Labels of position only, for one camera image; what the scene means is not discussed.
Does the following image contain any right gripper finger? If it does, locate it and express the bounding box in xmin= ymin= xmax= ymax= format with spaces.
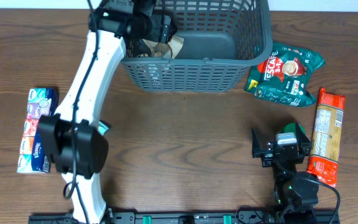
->
xmin=251 ymin=128 xmax=269 ymax=158
xmin=295 ymin=123 xmax=311 ymax=156

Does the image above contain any beige brown snack pouch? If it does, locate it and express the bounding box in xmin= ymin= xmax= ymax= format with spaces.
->
xmin=135 ymin=35 xmax=185 ymax=59

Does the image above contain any green Nescafe coffee bag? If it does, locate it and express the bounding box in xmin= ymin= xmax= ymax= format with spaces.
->
xmin=244 ymin=42 xmax=325 ymax=107

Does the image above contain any small teal wipes packet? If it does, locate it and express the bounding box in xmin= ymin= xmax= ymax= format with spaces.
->
xmin=98 ymin=121 xmax=111 ymax=136

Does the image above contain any blue Kleenex tissue multipack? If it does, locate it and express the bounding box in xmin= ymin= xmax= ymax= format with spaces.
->
xmin=17 ymin=88 xmax=58 ymax=174

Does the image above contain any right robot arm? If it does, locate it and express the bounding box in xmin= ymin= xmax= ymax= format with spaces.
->
xmin=251 ymin=123 xmax=319 ymax=223

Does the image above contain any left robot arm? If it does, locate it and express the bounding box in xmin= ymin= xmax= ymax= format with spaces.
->
xmin=37 ymin=0 xmax=177 ymax=223

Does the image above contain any green lidded jar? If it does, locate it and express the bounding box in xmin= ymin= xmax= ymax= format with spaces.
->
xmin=280 ymin=123 xmax=306 ymax=138

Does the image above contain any orange spaghetti pasta packet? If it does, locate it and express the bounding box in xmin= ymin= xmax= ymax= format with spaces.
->
xmin=307 ymin=88 xmax=346 ymax=187

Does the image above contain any grey plastic lattice basket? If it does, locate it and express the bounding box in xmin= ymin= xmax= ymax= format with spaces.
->
xmin=121 ymin=0 xmax=273 ymax=92

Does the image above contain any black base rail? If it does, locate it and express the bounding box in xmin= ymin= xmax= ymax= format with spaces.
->
xmin=28 ymin=210 xmax=341 ymax=224

